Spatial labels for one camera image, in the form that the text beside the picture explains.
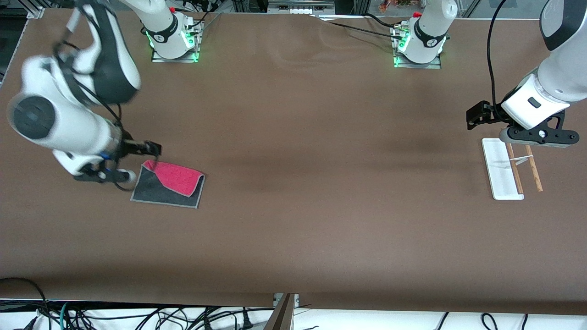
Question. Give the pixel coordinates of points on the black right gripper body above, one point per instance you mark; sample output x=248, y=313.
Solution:
x=132, y=147

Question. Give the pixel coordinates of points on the pink and grey towel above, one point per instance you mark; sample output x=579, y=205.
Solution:
x=179, y=176

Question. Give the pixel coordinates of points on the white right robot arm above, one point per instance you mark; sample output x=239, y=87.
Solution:
x=69, y=123

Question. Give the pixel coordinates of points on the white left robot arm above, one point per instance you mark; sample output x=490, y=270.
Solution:
x=559, y=78

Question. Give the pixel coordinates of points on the orange packaged items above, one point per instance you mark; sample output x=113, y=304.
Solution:
x=394, y=4

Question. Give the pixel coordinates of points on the grey metal device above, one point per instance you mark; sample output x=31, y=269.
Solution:
x=300, y=5

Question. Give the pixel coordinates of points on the aluminium frame corner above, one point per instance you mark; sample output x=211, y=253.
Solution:
x=39, y=10

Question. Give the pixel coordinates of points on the aluminium profile with bracket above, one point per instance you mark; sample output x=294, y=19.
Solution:
x=282, y=316

